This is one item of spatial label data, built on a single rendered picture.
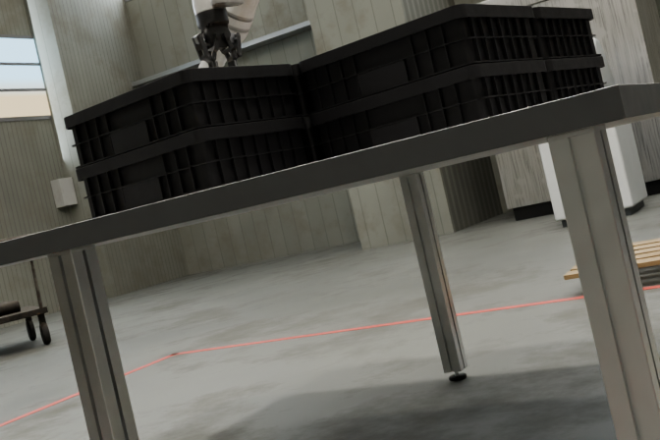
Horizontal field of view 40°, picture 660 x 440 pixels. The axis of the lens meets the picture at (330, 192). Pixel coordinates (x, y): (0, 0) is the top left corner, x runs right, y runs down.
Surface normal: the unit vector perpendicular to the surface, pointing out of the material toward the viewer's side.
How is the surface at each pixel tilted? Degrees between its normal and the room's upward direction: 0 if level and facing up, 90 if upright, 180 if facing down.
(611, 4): 90
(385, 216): 90
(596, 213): 90
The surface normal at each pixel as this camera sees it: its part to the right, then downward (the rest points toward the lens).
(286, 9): -0.50, 0.11
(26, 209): 0.84, -0.19
